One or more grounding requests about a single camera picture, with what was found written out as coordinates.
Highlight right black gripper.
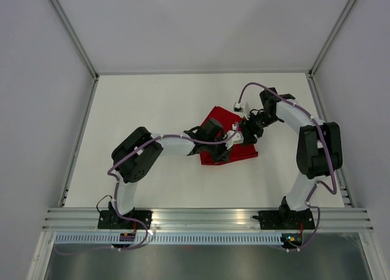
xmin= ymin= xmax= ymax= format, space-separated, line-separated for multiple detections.
xmin=238 ymin=111 xmax=280 ymax=147

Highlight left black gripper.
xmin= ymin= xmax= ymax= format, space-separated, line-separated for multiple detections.
xmin=205 ymin=135 xmax=233 ymax=164

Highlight red cloth napkin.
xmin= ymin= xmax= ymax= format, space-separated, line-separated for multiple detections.
xmin=200 ymin=106 xmax=258 ymax=166

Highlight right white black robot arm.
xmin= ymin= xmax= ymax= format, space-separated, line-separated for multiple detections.
xmin=240 ymin=87 xmax=343 ymax=230

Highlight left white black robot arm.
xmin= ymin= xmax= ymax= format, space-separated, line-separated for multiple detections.
xmin=107 ymin=119 xmax=238 ymax=229

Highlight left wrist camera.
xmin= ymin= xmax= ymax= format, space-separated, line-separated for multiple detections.
xmin=225 ymin=122 xmax=244 ymax=150

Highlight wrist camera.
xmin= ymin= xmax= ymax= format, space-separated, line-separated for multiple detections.
xmin=233 ymin=102 xmax=250 ymax=116
xmin=225 ymin=122 xmax=244 ymax=150

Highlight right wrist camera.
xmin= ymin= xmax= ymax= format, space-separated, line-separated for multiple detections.
xmin=233 ymin=102 xmax=250 ymax=116

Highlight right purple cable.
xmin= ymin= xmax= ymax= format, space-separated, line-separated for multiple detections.
xmin=239 ymin=82 xmax=339 ymax=253

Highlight purple cable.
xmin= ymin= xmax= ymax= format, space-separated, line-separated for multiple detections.
xmin=54 ymin=121 xmax=241 ymax=256
xmin=239 ymin=82 xmax=339 ymax=253

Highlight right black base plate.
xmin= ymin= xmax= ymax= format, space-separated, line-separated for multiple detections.
xmin=257 ymin=209 xmax=315 ymax=230

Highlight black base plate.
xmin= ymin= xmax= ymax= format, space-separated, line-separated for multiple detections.
xmin=257 ymin=209 xmax=315 ymax=230
xmin=97 ymin=209 xmax=152 ymax=230

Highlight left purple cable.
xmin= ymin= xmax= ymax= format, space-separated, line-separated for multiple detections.
xmin=54 ymin=121 xmax=241 ymax=256

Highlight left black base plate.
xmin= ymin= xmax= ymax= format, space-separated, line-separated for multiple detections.
xmin=97 ymin=209 xmax=152 ymax=230

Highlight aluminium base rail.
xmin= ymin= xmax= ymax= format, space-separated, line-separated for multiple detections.
xmin=41 ymin=208 xmax=374 ymax=233

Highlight white slotted cable duct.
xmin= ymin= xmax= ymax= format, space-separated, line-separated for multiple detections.
xmin=55 ymin=232 xmax=282 ymax=245

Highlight right aluminium frame post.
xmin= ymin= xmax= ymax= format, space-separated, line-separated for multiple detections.
xmin=307 ymin=0 xmax=359 ymax=78

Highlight aluminium frame post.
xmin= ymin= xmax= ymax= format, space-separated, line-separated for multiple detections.
xmin=48 ymin=0 xmax=99 ymax=80
xmin=307 ymin=0 xmax=359 ymax=78

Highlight left aluminium frame post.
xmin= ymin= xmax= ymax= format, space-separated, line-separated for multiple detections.
xmin=48 ymin=0 xmax=99 ymax=80

